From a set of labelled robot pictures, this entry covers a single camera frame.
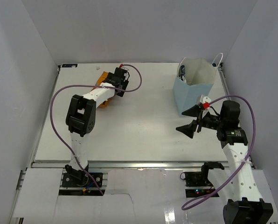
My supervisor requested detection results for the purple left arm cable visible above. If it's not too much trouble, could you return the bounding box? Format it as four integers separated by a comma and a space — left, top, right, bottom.
49, 63, 143, 196

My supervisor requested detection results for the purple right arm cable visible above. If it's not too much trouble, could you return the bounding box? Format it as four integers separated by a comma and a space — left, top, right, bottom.
181, 94, 257, 211

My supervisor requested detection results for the black label sticker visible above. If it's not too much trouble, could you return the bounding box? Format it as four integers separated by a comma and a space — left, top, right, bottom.
62, 63, 78, 68

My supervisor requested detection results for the light blue paper bag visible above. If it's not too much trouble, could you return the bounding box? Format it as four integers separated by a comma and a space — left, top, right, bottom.
173, 53, 223, 117

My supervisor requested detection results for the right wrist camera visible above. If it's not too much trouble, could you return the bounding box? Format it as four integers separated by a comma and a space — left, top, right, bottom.
196, 94, 211, 109

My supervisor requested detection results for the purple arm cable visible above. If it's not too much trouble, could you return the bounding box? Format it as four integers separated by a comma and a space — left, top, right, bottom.
49, 63, 143, 196
181, 94, 257, 211

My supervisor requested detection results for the white front cardboard panel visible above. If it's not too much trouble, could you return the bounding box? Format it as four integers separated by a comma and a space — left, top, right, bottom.
13, 168, 274, 224

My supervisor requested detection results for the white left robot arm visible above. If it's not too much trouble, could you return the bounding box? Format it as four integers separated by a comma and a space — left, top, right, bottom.
65, 67, 130, 186

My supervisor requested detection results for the orange potato chips bag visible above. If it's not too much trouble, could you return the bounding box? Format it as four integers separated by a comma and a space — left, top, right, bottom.
93, 71, 113, 108

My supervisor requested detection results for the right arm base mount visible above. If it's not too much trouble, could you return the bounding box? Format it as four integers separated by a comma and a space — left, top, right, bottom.
180, 172, 213, 187

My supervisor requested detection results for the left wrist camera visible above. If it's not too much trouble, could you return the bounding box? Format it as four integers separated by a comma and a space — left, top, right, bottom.
119, 63, 130, 75

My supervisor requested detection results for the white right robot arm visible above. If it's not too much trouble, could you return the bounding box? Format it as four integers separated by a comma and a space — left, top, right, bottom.
176, 100, 273, 224

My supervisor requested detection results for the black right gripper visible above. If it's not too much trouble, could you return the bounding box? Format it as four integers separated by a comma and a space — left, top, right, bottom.
176, 105, 224, 138

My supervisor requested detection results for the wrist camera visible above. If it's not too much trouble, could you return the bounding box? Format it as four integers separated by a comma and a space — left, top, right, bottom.
119, 63, 130, 75
196, 94, 211, 109

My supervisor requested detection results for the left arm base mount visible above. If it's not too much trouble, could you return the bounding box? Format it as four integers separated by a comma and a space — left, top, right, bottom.
62, 164, 96, 188

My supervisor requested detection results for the blue cookie bag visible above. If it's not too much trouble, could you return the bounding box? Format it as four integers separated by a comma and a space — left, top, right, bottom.
178, 65, 187, 83

